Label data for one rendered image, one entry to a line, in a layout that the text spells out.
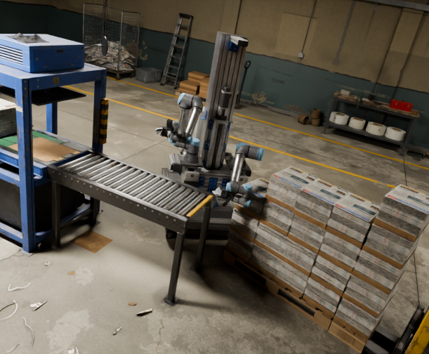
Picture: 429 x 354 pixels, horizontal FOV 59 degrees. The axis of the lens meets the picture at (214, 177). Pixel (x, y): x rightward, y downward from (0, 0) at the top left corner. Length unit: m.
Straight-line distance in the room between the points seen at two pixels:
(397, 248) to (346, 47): 7.14
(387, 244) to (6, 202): 3.17
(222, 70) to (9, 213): 2.35
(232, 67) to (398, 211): 1.95
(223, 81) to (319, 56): 6.11
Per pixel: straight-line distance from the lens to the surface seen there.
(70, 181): 3.34
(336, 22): 9.61
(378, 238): 2.94
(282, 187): 3.17
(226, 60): 3.70
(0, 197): 3.90
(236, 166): 3.27
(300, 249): 3.25
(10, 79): 3.20
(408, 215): 2.84
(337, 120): 9.15
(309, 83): 9.73
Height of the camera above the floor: 2.27
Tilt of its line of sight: 25 degrees down
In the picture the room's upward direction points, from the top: 11 degrees clockwise
